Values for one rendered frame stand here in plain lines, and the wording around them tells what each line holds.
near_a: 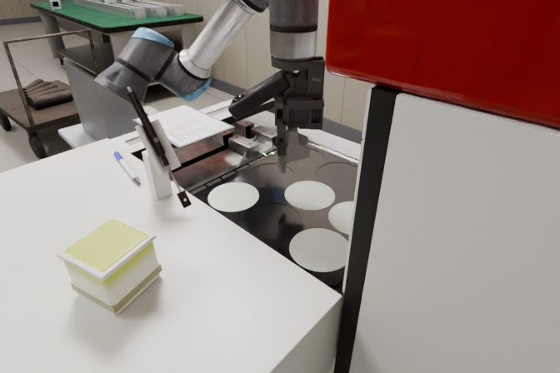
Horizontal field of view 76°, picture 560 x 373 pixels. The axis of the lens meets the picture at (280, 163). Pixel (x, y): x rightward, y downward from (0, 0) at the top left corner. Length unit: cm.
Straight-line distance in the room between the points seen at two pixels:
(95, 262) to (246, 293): 17
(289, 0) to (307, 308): 41
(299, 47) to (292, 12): 5
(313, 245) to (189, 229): 20
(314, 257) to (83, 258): 33
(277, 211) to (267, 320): 29
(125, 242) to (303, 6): 39
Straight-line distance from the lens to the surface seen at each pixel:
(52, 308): 51
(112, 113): 106
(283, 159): 63
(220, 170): 84
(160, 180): 61
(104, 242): 46
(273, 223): 65
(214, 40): 112
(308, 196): 71
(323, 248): 60
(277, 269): 48
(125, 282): 45
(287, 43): 56
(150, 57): 119
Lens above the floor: 131
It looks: 30 degrees down
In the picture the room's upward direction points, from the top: straight up
